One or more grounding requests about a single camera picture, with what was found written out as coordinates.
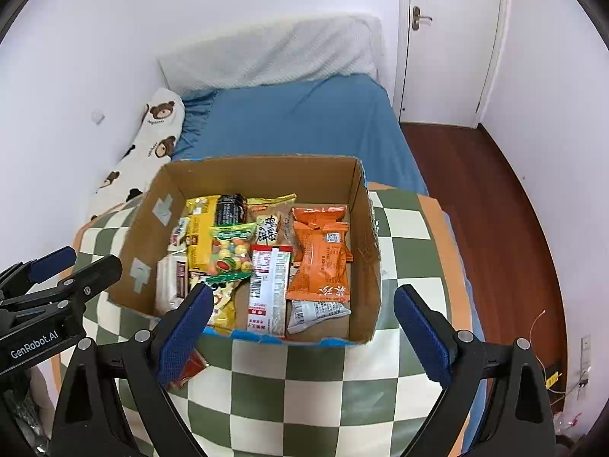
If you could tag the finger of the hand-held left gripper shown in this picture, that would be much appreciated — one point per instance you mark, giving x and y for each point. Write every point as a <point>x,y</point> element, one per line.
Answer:
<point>95,273</point>
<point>52,262</point>

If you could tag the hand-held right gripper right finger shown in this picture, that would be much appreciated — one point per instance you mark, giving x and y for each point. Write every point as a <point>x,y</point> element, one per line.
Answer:
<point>426,338</point>

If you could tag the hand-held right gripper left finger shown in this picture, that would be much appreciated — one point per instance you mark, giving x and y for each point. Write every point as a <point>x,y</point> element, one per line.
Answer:
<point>185,338</point>

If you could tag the yellow panda print snack packet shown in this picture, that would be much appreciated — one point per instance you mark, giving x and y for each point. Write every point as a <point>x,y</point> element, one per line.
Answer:
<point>223,309</point>

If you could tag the red and white snack packet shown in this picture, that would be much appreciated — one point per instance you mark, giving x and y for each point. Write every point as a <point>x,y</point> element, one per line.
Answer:
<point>269,295</point>

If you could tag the pale green snack packet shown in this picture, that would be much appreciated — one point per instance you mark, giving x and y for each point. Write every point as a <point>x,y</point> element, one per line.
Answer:
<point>271,228</point>

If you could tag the printed cardboard box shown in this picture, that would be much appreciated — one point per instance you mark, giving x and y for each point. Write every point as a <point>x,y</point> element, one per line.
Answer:
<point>257,174</point>

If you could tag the dark red snack packet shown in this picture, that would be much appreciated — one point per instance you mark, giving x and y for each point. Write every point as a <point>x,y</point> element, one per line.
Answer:
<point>192,366</point>

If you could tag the white and brown snack packet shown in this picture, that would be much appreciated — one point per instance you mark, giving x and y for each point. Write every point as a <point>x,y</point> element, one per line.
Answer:
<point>169,281</point>

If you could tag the white crumpled plastic bag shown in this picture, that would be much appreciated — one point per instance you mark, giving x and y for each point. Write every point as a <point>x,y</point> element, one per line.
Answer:
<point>24,421</point>

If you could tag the white snack packet red label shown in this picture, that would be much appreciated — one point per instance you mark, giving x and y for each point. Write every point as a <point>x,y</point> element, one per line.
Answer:
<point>178,235</point>

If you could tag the large yellow snack packet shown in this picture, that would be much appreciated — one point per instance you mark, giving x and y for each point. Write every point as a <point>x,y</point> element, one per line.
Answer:
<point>200,243</point>

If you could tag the colourful candy packet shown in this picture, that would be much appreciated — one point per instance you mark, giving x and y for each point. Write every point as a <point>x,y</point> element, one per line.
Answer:
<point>233,252</point>

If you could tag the green checkered blanket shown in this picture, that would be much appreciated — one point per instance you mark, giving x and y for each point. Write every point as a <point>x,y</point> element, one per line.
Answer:
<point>285,390</point>

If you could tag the silvery clear snack packet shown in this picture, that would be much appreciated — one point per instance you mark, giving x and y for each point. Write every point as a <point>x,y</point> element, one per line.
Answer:
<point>309,314</point>

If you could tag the black snack packet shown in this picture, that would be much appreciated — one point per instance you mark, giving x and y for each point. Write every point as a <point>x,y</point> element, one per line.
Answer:
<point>231,208</point>

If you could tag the bear print pillow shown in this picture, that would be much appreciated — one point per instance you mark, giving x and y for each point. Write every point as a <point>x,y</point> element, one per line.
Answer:
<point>152,143</point>

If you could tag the bed with blue sheet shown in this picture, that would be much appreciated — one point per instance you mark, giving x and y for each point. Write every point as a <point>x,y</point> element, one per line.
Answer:
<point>309,119</point>

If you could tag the white door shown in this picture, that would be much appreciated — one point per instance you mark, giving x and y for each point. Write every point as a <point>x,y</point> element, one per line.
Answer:
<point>452,57</point>

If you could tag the white quilted pillow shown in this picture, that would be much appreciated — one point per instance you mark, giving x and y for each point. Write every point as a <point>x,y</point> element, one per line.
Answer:
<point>285,52</point>

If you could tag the white wall socket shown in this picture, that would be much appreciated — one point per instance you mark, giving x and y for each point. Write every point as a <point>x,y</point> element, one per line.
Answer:
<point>583,383</point>
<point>585,346</point>

